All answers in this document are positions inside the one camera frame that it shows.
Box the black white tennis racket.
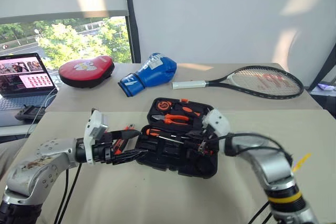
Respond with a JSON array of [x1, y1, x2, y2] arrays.
[[172, 66, 305, 100]]

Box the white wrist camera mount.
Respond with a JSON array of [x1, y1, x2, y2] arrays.
[[83, 109, 110, 166], [201, 108, 232, 141]]

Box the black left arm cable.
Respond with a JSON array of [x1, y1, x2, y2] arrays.
[[54, 164, 82, 224]]

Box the orange black utility knife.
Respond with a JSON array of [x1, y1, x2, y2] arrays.
[[180, 104, 202, 118]]

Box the black plastic tool case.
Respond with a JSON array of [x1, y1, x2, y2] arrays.
[[135, 97, 219, 179]]

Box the dark window frame post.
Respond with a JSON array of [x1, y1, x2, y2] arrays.
[[122, 0, 143, 64]]

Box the orange black tape measure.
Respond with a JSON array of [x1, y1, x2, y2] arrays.
[[156, 100, 173, 111]]

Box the yellow tag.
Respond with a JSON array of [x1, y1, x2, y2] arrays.
[[292, 153, 312, 173]]

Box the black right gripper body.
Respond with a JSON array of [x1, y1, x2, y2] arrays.
[[197, 126, 221, 157]]

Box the purple white packet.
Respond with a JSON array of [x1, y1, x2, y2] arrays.
[[316, 83, 335, 92]]

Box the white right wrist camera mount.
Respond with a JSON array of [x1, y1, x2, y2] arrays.
[[201, 108, 232, 141]]

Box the blue boxing glove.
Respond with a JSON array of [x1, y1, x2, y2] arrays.
[[117, 52, 177, 98]]

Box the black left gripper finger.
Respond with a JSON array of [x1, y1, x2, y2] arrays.
[[113, 148, 149, 166], [111, 129, 140, 141]]

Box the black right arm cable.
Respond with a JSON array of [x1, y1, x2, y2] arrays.
[[209, 132, 293, 167]]

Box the black slanted pole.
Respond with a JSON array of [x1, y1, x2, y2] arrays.
[[309, 50, 336, 91]]

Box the open laptop computer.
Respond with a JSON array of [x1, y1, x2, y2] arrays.
[[0, 52, 59, 128]]

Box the orange black screwdriver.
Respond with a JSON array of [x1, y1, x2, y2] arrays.
[[145, 127, 190, 145]]

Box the orange handled pliers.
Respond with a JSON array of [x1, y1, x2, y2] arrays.
[[151, 113, 190, 126]]

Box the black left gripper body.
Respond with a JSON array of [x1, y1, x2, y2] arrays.
[[92, 130, 118, 166]]

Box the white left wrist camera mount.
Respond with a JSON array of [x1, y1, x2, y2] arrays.
[[83, 109, 110, 166]]

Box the orange black hand tool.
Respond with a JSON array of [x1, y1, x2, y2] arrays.
[[112, 123, 137, 156]]

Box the black handheld controller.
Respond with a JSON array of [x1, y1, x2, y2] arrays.
[[15, 105, 46, 123]]

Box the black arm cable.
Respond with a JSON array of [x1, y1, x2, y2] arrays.
[[209, 132, 293, 167], [54, 164, 82, 224]]

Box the white cable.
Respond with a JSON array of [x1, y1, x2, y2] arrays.
[[25, 87, 59, 138]]

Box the red boxing focus pad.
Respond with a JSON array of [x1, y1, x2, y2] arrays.
[[58, 55, 116, 89]]

